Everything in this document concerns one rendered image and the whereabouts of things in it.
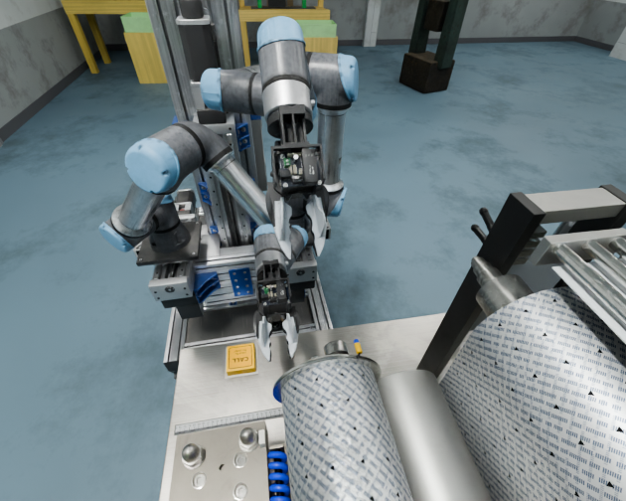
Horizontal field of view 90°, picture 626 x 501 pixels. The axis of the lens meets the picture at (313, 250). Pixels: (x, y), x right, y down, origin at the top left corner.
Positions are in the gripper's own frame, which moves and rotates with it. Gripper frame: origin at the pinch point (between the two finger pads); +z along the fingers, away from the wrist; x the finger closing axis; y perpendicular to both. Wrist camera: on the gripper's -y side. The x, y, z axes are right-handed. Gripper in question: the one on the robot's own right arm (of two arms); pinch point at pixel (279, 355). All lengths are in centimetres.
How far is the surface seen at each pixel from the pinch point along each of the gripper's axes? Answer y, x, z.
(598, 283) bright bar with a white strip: 36, 30, 17
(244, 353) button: -16.6, -8.9, -10.7
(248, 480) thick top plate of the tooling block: -6.0, -7.2, 18.4
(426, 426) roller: 14.5, 17.6, 20.5
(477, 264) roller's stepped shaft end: 25.3, 30.0, 3.9
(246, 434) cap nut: -1.5, -6.9, 12.8
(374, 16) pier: -51, 289, -821
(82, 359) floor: -109, -109, -73
